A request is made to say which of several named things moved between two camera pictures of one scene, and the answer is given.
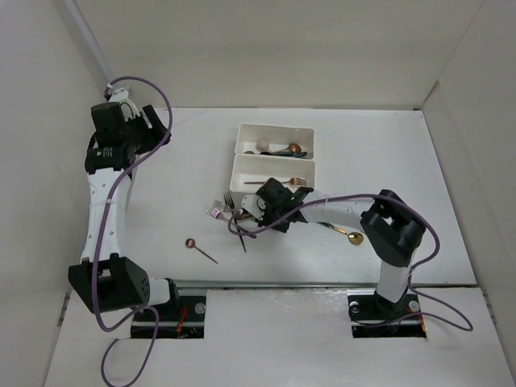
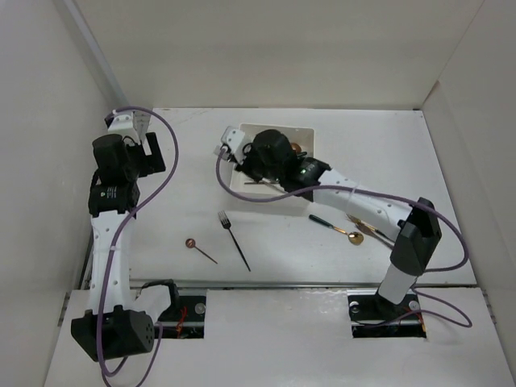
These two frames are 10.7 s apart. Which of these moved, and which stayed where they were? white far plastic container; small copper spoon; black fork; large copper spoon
Moved: black fork
Stayed: small copper spoon; large copper spoon; white far plastic container
